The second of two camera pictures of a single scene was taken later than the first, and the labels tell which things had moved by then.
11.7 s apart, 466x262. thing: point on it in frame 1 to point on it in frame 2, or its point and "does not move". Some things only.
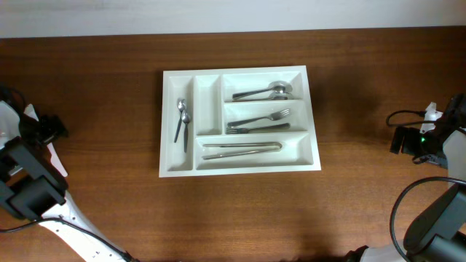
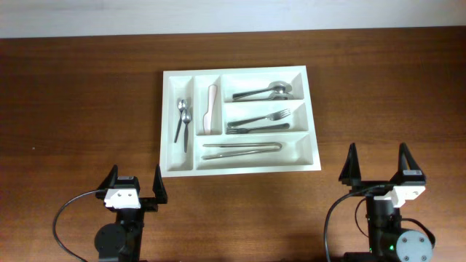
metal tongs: x=231 y=154 does not move
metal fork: x=234 y=130 does not move
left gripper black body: x=44 y=129 to x=148 y=204
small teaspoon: x=186 y=118 does not move
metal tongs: x=245 y=144 does not move
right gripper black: x=410 y=134 to x=349 y=175
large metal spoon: x=280 y=86 does not move
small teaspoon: x=181 y=105 does not move
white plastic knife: x=56 y=161 to x=207 y=116
